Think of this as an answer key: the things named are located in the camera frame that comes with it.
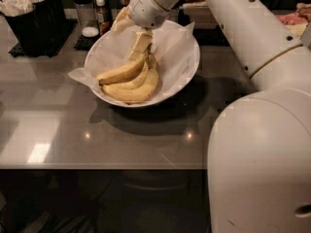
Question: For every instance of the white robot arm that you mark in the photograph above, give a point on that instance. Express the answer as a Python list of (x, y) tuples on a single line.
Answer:
[(259, 153)]

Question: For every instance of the clear shaker black lid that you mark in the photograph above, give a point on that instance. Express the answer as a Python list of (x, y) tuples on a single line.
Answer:
[(87, 18)]

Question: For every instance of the white paper bowl liner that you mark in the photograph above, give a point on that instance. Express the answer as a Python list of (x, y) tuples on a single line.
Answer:
[(175, 52)]

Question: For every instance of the yellow banana bunch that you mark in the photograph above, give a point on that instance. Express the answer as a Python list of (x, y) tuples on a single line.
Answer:
[(133, 82)]

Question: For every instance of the black rubber mat small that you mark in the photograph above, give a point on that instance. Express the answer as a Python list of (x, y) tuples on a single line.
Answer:
[(85, 42)]

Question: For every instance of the black front cutlery holder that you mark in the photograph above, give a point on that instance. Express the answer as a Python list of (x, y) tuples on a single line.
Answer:
[(33, 30)]

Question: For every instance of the pink sweetener packets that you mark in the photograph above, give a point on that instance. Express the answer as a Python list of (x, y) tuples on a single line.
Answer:
[(301, 15)]

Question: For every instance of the black cutlery holder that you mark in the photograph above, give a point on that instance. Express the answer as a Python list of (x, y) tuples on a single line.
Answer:
[(55, 4), (33, 30)]

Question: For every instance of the white plastic cutlery bundle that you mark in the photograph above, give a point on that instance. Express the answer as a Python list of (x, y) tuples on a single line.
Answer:
[(14, 8)]

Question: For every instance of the black rear cutlery holder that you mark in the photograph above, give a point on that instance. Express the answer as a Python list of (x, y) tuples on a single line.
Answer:
[(55, 4)]

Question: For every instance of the black rubber mat left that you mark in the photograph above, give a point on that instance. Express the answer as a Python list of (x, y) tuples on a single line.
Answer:
[(55, 46)]

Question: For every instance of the brown sauce bottle white cap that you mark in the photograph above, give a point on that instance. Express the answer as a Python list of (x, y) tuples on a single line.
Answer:
[(104, 16)]

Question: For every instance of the white bowl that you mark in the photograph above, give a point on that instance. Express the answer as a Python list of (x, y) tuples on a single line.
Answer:
[(181, 78)]

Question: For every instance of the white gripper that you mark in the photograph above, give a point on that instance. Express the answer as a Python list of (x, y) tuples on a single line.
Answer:
[(147, 9)]

